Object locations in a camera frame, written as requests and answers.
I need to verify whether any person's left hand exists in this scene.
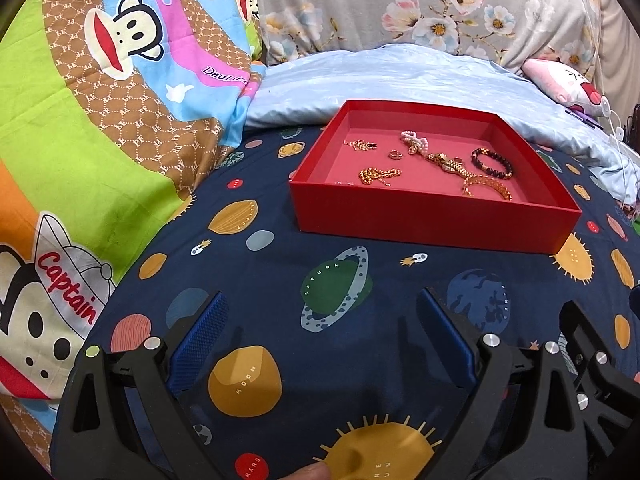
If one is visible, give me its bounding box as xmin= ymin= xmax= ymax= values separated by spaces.
xmin=284 ymin=461 xmax=332 ymax=480

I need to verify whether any white pearl bracelet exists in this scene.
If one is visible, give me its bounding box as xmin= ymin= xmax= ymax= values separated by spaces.
xmin=399 ymin=130 xmax=430 ymax=157

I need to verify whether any dark bead bracelet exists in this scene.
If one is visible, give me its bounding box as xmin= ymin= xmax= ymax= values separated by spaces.
xmin=471 ymin=147 xmax=514 ymax=180

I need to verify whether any purple flat item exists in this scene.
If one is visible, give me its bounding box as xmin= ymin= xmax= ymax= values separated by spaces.
xmin=565 ymin=105 xmax=603 ymax=128

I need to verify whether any cartoon monkey blanket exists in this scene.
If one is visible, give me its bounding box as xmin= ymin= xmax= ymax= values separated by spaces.
xmin=0 ymin=0 xmax=266 ymax=441

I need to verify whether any thick gold chain bracelet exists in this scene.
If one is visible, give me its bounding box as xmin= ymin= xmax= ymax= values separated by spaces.
xmin=359 ymin=166 xmax=403 ymax=187

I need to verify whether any white cable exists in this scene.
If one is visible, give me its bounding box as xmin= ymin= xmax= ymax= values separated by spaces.
xmin=575 ymin=0 xmax=633 ymax=143

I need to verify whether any gold watch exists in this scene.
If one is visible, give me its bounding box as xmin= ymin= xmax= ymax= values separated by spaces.
xmin=426 ymin=151 xmax=476 ymax=178

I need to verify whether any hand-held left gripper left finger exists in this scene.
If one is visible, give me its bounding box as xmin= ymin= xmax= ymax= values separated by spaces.
xmin=50 ymin=291 xmax=229 ymax=480

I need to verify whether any beige curtain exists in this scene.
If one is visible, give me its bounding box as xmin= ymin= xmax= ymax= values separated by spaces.
xmin=595 ymin=0 xmax=640 ymax=111

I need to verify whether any navy planet print blanket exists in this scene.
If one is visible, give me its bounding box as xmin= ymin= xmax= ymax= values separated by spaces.
xmin=50 ymin=125 xmax=640 ymax=480

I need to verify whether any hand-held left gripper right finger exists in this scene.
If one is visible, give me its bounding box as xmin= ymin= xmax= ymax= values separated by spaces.
xmin=419 ymin=287 xmax=611 ymax=480

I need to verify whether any pink plush pillow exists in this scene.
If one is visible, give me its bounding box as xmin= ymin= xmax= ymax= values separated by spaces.
xmin=522 ymin=57 xmax=608 ymax=116

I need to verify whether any floral grey pillow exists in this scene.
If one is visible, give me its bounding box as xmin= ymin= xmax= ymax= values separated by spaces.
xmin=255 ymin=0 xmax=601 ymax=68

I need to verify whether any gold bangle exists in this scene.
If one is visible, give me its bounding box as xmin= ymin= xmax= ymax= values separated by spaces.
xmin=461 ymin=174 xmax=513 ymax=202

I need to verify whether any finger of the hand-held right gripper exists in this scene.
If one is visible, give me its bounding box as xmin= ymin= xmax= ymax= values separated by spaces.
xmin=559 ymin=300 xmax=640 ymax=466

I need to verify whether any red tray box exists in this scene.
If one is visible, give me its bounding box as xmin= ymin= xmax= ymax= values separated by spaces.
xmin=289 ymin=100 xmax=583 ymax=253

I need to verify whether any light blue quilt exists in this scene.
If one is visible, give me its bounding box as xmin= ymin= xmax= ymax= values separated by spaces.
xmin=245 ymin=44 xmax=640 ymax=206

